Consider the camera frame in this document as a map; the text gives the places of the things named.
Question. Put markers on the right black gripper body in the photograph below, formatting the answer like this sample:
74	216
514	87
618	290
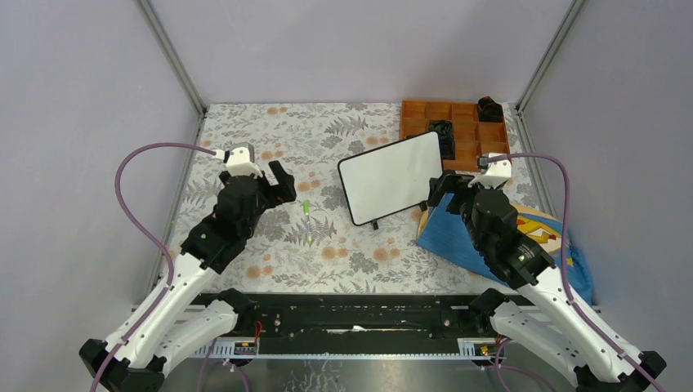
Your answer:
467	211

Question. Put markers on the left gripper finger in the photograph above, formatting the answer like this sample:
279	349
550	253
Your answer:
256	180
284	190

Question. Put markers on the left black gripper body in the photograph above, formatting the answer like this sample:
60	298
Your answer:
265	199

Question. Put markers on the green capped marker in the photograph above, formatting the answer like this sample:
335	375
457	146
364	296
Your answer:
306	211

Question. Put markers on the small whiteboard black frame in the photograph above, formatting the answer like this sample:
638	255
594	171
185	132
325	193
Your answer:
390	178

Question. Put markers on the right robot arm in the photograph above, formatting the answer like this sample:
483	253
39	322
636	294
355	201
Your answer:
579	344

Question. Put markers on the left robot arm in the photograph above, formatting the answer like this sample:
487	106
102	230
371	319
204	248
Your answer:
149	345

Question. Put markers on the blue pikachu cloth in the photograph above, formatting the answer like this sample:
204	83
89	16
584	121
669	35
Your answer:
444	234

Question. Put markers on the floral table mat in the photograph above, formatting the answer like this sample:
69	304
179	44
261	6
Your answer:
309	140

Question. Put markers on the black item in tray middle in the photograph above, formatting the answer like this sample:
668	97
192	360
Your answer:
445	133

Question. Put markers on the orange compartment tray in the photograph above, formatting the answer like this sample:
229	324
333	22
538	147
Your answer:
472	137

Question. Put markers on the black item in tray corner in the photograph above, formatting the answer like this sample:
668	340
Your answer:
489	110

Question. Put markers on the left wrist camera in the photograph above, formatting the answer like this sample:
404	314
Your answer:
239	160

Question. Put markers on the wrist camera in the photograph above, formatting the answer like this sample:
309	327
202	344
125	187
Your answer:
496	170
239	160

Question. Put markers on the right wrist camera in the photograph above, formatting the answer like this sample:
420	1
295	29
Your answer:
496	170

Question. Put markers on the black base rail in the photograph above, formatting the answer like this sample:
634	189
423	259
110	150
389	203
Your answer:
409	325

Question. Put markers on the left aluminium frame post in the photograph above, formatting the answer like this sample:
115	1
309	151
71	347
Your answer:
171	55

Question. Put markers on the aluminium frame post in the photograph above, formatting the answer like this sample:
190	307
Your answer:
171	55
573	13

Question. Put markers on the right aluminium frame post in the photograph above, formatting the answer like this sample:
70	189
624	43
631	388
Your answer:
573	13

